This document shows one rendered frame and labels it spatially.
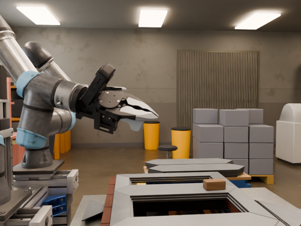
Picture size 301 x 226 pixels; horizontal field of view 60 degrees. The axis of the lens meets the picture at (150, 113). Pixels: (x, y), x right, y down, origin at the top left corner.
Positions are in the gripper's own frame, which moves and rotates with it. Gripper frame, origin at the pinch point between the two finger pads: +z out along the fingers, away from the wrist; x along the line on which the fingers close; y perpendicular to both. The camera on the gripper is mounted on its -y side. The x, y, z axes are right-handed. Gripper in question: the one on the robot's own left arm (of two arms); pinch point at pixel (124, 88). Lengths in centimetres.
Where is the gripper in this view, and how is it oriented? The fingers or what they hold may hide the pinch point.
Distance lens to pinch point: 175.5
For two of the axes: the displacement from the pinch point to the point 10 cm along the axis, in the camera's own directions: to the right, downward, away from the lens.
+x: 5.0, 1.8, -8.5
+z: 8.6, -0.2, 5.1
